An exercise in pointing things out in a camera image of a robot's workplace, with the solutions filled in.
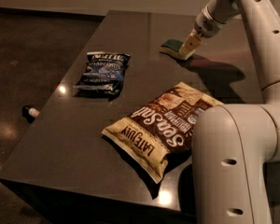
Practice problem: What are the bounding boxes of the blue Kettle chip bag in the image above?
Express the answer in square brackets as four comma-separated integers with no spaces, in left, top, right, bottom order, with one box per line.
[75,51,131,96]

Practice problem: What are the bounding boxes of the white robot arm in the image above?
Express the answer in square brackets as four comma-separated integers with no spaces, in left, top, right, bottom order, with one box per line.
[182,0,280,224]

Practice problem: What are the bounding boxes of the small bottle on floor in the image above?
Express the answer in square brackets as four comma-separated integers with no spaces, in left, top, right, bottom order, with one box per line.
[21,105,40,119]

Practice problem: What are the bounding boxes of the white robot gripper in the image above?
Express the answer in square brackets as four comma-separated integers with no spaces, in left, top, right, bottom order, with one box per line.
[179,7,225,56]

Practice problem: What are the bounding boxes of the green and yellow sponge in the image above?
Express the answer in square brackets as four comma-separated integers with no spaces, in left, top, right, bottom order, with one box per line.
[160,39,194,61]

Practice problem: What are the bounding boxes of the brown Late July chip bag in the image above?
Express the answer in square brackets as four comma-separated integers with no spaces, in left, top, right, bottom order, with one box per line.
[102,82,221,183]

